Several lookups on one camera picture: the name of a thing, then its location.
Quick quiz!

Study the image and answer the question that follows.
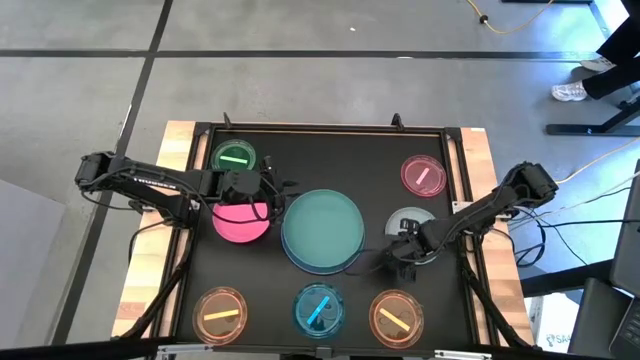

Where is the large teal plate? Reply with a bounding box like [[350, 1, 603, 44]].
[[281, 188, 366, 268]]

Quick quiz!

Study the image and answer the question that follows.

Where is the black table mat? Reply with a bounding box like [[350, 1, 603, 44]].
[[175, 128, 475, 350]]

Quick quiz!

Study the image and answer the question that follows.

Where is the dark grey plate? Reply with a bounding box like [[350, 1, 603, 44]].
[[280, 234, 366, 276]]

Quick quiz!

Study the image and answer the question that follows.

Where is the opaque magenta plate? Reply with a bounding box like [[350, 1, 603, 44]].
[[211, 201, 272, 245]]

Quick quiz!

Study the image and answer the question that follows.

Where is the yellow strip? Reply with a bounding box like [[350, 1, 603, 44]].
[[378, 307, 412, 332], [203, 308, 241, 322]]

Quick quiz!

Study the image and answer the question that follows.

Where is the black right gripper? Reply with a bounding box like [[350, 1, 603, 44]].
[[382, 219, 443, 282]]

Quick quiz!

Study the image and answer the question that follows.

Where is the small clear orange plate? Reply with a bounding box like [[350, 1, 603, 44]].
[[192, 286, 249, 346], [368, 289, 425, 350]]

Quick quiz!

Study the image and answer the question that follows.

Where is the black cable bundle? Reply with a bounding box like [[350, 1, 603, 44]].
[[504, 185, 640, 268]]

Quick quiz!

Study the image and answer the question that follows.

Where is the person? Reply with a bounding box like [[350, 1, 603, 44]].
[[581, 0, 640, 101]]

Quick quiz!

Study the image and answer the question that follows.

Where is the white cardboard box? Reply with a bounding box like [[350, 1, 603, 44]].
[[528, 293, 581, 354]]

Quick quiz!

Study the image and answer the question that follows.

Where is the black desk leg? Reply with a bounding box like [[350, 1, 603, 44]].
[[545, 94, 640, 137]]

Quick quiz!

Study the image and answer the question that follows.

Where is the small clear pink plate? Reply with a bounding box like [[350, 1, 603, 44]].
[[400, 154, 448, 199]]

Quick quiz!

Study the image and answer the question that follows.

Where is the small clear blue plate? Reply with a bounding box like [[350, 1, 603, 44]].
[[292, 282, 346, 340]]

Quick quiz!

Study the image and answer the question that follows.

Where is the light blue strip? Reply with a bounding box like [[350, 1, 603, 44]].
[[306, 295, 332, 326]]

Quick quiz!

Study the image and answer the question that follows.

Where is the yellow cable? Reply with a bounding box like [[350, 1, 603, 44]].
[[465, 0, 557, 36]]

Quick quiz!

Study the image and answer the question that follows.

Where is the small clear green plate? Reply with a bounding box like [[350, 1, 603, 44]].
[[210, 138, 258, 173]]

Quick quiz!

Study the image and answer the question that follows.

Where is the white shoe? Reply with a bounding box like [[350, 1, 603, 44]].
[[580, 56, 617, 73], [551, 81, 589, 103]]

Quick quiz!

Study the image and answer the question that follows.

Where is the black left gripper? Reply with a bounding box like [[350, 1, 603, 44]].
[[215, 155, 287, 222]]

